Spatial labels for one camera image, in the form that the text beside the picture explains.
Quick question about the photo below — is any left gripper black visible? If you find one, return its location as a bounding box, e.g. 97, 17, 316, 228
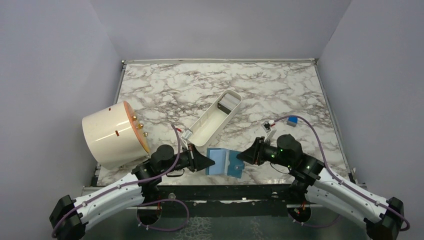
160, 144, 215, 176

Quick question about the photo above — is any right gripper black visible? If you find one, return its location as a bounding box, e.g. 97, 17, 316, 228
237, 136, 293, 168

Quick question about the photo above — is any blue leather card holder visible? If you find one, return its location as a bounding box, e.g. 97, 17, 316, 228
205, 148, 245, 179

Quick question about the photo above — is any white oblong plastic tray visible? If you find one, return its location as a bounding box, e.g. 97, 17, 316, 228
188, 89, 243, 148

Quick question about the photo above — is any black credit card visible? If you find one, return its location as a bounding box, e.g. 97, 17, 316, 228
217, 102, 233, 115

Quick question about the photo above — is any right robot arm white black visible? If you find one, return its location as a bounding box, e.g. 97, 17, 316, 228
237, 134, 405, 240

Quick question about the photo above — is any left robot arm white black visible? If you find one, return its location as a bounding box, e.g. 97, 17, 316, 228
49, 144, 215, 240

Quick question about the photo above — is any white cards stack in tray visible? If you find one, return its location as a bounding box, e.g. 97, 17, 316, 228
219, 93, 240, 111

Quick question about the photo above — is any small blue grey block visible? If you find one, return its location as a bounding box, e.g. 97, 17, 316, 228
286, 116, 298, 127

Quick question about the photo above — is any cream cylindrical container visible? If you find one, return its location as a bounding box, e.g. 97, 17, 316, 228
81, 101, 152, 170

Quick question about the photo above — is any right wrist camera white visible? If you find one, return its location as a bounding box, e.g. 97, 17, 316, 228
261, 120, 276, 143

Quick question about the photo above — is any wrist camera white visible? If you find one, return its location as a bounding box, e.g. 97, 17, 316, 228
181, 129, 193, 141
261, 120, 276, 143

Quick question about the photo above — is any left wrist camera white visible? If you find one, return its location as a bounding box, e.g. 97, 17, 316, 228
181, 129, 193, 141

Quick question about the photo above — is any black front mounting rail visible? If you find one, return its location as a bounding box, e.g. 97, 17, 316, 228
136, 184, 312, 223

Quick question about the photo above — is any purple cable loop below rail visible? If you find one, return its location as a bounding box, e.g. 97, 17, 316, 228
136, 198, 190, 232

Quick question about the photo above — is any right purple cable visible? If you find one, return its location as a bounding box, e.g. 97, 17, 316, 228
269, 115, 411, 232

